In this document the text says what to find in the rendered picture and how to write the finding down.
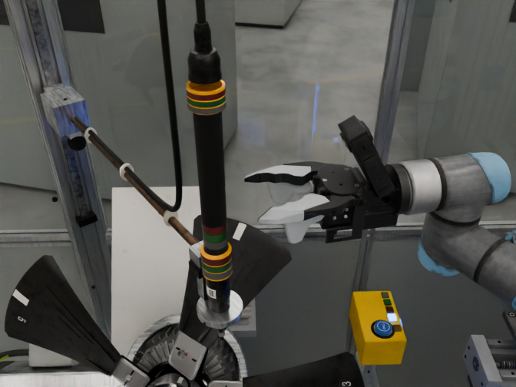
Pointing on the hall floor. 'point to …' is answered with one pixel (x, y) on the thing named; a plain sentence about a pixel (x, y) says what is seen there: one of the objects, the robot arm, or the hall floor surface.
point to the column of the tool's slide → (31, 61)
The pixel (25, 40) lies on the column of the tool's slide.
